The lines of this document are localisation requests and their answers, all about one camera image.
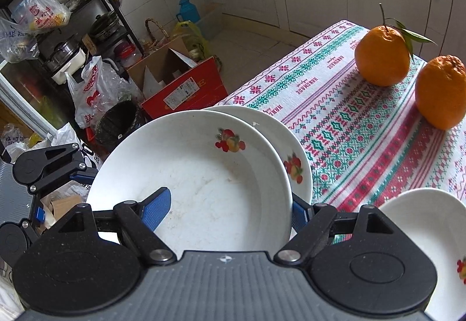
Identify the patterned red green tablecloth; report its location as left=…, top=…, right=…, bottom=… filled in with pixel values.
left=213, top=20, right=466, bottom=245

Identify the white cooker with glass lid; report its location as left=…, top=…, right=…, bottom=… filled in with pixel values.
left=45, top=38, right=89, bottom=86

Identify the white plastic bag red print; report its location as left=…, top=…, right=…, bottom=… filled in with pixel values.
left=66, top=56, right=142, bottom=129

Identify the bumpy orange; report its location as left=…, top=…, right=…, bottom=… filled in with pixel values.
left=415, top=55, right=466, bottom=131

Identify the white fruit-print bowl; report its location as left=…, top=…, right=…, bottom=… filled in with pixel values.
left=379, top=188, right=466, bottom=321

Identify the orange with stem and leaves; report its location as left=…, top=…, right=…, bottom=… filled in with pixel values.
left=355, top=3, right=437, bottom=87

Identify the plastic bag with yellow print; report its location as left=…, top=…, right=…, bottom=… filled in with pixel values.
left=13, top=0, right=72, bottom=33

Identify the wicker basket with handle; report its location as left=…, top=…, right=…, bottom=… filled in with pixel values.
left=145, top=18, right=170, bottom=53

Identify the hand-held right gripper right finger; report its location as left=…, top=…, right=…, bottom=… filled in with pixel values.
left=275, top=193, right=397, bottom=266

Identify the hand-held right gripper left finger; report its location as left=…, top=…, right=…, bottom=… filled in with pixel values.
left=58, top=187, right=176, bottom=266

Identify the dark pot with lid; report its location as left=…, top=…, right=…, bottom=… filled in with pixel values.
left=89, top=13, right=119, bottom=40

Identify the large white fruit-print plate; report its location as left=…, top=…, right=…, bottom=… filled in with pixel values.
left=202, top=105, right=314, bottom=206
left=86, top=110, right=294, bottom=255

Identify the blue thermos jug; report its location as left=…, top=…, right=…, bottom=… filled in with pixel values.
left=176, top=0, right=202, bottom=24

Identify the clear crumpled plastic bag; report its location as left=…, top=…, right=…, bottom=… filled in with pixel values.
left=0, top=17, right=39, bottom=64

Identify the red-lidded plastic container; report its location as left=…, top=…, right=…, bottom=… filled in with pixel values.
left=114, top=40, right=142, bottom=67

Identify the dark woven basket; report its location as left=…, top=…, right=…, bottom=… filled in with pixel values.
left=95, top=100, right=147, bottom=146

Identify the open red cardboard box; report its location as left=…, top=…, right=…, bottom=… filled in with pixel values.
left=126, top=35, right=229, bottom=122

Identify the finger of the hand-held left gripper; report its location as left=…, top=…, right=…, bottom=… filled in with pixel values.
left=22, top=207, right=49, bottom=234
left=45, top=144, right=99, bottom=184

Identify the black metal shelf rack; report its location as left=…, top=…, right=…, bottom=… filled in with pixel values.
left=0, top=0, right=146, bottom=125

